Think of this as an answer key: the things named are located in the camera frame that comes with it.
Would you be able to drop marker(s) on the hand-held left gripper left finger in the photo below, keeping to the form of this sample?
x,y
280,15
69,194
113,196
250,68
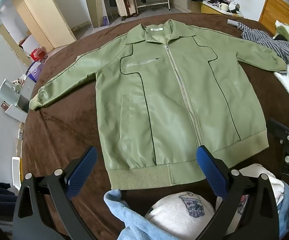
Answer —
x,y
83,166

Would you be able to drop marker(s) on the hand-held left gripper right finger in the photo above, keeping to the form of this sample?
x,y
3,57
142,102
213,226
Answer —
x,y
210,170

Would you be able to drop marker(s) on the green zip jacket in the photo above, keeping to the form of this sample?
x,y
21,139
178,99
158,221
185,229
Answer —
x,y
169,100

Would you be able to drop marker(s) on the brown bed blanket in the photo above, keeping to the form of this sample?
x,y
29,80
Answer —
x,y
64,130

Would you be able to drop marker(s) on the white printed garment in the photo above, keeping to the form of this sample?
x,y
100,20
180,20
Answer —
x,y
182,212

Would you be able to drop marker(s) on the grey striped shirt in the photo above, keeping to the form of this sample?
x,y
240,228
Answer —
x,y
277,42

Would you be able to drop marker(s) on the white box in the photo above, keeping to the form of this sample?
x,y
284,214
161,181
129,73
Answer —
x,y
15,113

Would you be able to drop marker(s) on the wooden headboard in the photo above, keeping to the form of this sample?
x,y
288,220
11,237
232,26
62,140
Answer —
x,y
282,10

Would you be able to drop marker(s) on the small grey cloth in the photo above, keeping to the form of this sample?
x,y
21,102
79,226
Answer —
x,y
233,22

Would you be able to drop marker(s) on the blue plastic bin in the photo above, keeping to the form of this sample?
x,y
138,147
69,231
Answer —
x,y
35,71

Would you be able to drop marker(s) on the white kettle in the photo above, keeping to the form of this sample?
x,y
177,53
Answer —
x,y
7,91

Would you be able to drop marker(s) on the white mug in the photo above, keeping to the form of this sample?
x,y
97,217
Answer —
x,y
223,6

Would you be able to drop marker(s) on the red bag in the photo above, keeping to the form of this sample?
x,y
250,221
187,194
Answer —
x,y
38,54

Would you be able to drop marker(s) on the yellow desk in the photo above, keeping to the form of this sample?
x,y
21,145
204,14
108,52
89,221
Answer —
x,y
210,8

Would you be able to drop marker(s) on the cream wardrobe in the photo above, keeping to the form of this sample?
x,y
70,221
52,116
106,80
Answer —
x,y
39,12

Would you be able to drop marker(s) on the standing mirror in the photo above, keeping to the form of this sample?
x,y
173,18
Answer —
x,y
95,2

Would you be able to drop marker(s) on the beige striped hanging garment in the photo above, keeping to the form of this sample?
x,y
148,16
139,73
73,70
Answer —
x,y
124,5

